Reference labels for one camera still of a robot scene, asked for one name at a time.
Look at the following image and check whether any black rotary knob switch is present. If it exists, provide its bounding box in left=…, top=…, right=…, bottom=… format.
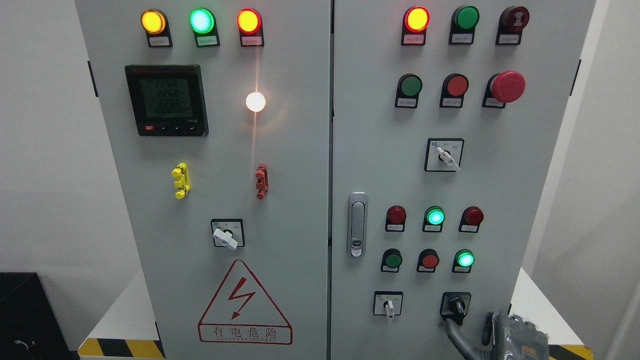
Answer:
left=439, top=291, right=472, bottom=326

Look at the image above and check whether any grey electrical control cabinet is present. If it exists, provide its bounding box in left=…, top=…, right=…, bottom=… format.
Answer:
left=75, top=0, right=595, bottom=360

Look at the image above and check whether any red terminal connector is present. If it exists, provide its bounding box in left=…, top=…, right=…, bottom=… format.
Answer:
left=254, top=162, right=269, bottom=200

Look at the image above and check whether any dark red indicator light left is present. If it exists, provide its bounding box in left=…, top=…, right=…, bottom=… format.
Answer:
left=385, top=205, right=407, bottom=232

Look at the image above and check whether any dark red indicator light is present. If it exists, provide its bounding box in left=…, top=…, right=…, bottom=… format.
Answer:
left=385, top=205, right=407, bottom=232
left=458, top=206, right=485, bottom=233

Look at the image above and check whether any white glowing lamp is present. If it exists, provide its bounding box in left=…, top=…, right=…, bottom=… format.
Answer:
left=245, top=91, right=266, bottom=113

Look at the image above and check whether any green push button lower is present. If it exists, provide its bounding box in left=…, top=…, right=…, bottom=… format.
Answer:
left=380, top=248, right=403, bottom=273

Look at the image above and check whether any green push button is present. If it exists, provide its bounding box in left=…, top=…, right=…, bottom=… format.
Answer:
left=380, top=248, right=403, bottom=273
left=394, top=73, right=423, bottom=109

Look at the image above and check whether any green lit indicator middle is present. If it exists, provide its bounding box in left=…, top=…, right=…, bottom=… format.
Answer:
left=422, top=206, right=446, bottom=233

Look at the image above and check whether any green push button upper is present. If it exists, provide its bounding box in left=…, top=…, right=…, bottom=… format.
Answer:
left=394, top=73, right=423, bottom=109

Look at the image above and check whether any red push button lower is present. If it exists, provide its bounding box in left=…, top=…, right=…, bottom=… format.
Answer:
left=416, top=248, right=440, bottom=273

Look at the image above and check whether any red push button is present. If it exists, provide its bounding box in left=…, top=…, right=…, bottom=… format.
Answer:
left=439, top=73, right=469, bottom=109
left=416, top=248, right=440, bottom=273

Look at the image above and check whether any yellow terminal connector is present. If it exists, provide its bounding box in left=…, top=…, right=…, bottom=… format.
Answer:
left=171, top=162, right=191, bottom=199

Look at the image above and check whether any red electric hazard warning sticker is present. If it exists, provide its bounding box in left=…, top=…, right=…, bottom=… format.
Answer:
left=198, top=259, right=293, bottom=346

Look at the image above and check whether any dark red indicator light right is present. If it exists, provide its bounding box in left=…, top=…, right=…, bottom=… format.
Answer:
left=458, top=206, right=485, bottom=233

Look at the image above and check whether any green lit indicator lower right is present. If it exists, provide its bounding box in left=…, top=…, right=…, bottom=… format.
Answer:
left=451, top=249, right=475, bottom=274

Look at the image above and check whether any red push button upper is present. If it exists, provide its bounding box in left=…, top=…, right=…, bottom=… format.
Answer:
left=439, top=73, right=469, bottom=109

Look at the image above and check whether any black digital power meter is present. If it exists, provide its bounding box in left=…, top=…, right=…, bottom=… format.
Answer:
left=125, top=64, right=209, bottom=137

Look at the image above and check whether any red lit indicator light left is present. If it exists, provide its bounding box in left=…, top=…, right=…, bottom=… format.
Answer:
left=237, top=7, right=265, bottom=47

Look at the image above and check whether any red lit indicator light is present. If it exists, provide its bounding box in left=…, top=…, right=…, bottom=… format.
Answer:
left=237, top=7, right=265, bottom=47
left=401, top=6, right=430, bottom=46

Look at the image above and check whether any red lit indicator light right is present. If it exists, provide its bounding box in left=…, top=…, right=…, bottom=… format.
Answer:
left=401, top=6, right=430, bottom=46

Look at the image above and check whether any green lit indicator light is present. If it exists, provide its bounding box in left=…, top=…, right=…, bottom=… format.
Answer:
left=189, top=7, right=220, bottom=48

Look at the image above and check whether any red emergency stop mushroom button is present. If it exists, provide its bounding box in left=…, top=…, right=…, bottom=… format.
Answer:
left=482, top=70, right=526, bottom=109

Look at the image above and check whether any green indicator light top right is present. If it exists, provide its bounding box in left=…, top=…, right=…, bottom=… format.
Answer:
left=448, top=6, right=480, bottom=45

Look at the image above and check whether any yellow indicator light top left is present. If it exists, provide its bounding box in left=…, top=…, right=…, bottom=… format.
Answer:
left=141, top=8, right=173, bottom=48

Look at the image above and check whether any white platform with hazard stripes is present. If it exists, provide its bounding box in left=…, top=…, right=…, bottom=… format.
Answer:
left=78, top=269, right=594, bottom=360

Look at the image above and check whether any dark red buzzer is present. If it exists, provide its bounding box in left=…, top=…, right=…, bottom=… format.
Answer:
left=495, top=6, right=530, bottom=46

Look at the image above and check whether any black box lower left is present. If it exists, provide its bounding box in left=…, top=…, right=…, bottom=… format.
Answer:
left=0, top=272, right=72, bottom=360

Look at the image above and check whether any silver cabinet door handle lock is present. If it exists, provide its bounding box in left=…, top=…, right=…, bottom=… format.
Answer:
left=347, top=191, right=369, bottom=258

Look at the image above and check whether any white rotary selector switch left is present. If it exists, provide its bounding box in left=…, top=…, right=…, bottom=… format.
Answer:
left=210, top=218, right=245, bottom=251

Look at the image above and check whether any white rotary selector switch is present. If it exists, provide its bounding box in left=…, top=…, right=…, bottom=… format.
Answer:
left=423, top=137, right=465, bottom=173
left=210, top=218, right=245, bottom=251
left=373, top=291, right=403, bottom=319

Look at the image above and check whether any white rotary selector switch upper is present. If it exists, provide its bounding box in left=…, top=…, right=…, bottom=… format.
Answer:
left=423, top=137, right=465, bottom=173

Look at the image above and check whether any white rotary selector switch lower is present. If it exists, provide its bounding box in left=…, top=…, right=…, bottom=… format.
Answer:
left=373, top=291, right=403, bottom=319

